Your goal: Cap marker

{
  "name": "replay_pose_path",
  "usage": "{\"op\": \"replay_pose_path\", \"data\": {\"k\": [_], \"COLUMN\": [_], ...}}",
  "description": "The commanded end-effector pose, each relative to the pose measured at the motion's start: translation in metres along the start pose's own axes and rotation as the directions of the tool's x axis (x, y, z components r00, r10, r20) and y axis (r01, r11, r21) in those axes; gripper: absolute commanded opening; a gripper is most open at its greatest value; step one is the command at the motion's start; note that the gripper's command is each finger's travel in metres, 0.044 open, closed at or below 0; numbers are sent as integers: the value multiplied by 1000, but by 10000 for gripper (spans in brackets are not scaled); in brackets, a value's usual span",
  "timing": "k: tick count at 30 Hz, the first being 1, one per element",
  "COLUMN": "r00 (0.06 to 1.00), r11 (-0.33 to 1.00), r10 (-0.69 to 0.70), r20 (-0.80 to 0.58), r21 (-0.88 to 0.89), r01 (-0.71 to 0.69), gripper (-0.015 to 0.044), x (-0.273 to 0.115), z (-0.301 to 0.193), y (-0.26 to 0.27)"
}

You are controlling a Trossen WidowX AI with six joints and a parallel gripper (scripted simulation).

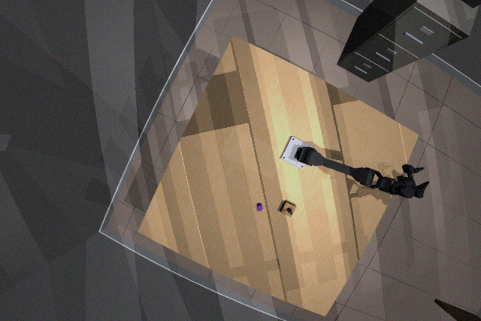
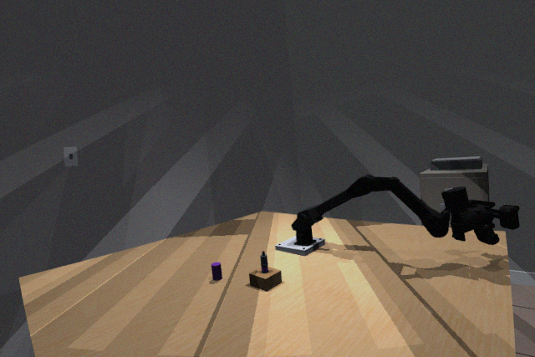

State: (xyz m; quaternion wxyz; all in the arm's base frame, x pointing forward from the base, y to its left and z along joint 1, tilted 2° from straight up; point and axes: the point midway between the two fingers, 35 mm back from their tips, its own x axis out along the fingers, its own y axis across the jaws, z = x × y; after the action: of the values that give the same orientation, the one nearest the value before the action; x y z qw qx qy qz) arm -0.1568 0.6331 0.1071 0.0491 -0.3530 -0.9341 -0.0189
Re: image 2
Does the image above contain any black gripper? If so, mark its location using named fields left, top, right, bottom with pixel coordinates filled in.
left=466, top=200, right=520, bottom=230

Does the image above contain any purple cylinder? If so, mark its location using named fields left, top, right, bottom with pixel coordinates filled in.
left=211, top=263, right=222, bottom=281

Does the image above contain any tan square block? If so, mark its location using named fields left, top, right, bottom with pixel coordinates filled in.
left=249, top=267, right=282, bottom=292

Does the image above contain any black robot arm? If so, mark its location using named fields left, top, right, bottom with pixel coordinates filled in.
left=292, top=174, right=499, bottom=247

